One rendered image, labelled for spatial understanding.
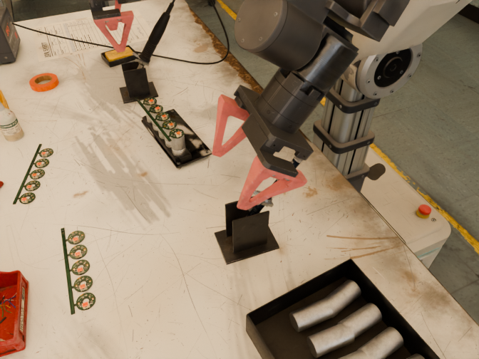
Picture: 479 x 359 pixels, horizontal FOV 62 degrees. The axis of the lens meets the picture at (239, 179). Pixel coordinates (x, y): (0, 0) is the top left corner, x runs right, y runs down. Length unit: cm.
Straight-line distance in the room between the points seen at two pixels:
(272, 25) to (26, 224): 50
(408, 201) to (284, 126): 102
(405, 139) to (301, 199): 147
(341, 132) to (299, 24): 71
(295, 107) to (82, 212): 40
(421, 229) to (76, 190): 101
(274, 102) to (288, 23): 10
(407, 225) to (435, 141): 87
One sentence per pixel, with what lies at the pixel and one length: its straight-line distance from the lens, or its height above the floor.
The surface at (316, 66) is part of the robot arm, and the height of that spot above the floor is 104.
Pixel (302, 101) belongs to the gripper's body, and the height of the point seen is 100.
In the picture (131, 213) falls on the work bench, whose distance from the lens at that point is 66.
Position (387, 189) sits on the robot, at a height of 26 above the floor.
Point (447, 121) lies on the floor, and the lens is 231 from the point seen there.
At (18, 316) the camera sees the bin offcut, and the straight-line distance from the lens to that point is 57.
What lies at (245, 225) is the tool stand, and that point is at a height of 81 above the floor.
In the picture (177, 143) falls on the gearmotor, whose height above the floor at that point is 80.
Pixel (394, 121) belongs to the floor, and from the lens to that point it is 220.
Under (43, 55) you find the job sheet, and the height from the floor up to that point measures 75.
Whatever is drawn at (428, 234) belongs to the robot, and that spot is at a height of 25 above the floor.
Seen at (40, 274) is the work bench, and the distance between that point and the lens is 63.
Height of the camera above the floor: 124
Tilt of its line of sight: 45 degrees down
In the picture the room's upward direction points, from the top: straight up
